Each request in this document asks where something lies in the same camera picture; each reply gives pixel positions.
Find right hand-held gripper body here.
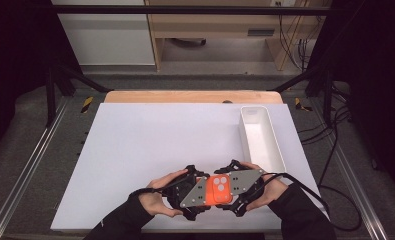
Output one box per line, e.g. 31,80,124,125
214,159,267,218

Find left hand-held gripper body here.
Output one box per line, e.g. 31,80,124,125
164,164,213,222

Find orange phone case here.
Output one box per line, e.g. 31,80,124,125
205,173,234,206

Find person's right hand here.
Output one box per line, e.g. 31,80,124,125
239,161,290,212

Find person's left hand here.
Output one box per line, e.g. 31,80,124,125
138,168,190,218

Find white plastic bin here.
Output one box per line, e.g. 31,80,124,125
239,105,288,175

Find white board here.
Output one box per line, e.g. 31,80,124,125
50,102,330,232

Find wooden table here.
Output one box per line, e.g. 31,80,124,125
103,89,284,105

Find yellow black striped tape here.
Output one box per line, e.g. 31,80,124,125
80,96,95,115
294,96,314,113

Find black metal stand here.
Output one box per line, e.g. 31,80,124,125
45,62,115,128
270,62,335,128

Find dark curved object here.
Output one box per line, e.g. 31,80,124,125
169,37,207,48

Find light wooden desk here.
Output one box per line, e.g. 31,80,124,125
144,0,333,72

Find white cabinet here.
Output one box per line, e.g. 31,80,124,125
52,0,156,66

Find black curtain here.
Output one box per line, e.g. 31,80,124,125
0,0,83,164
306,0,395,203

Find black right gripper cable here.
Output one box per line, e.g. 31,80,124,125
260,171,364,232

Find black floor cables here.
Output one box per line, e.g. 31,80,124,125
297,81,353,188

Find aluminium rail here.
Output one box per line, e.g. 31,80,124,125
308,98,390,240
0,95,71,240

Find black hanging cables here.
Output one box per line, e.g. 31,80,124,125
275,1,311,72

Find black horizontal frame bar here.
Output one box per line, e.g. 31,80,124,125
51,4,333,16

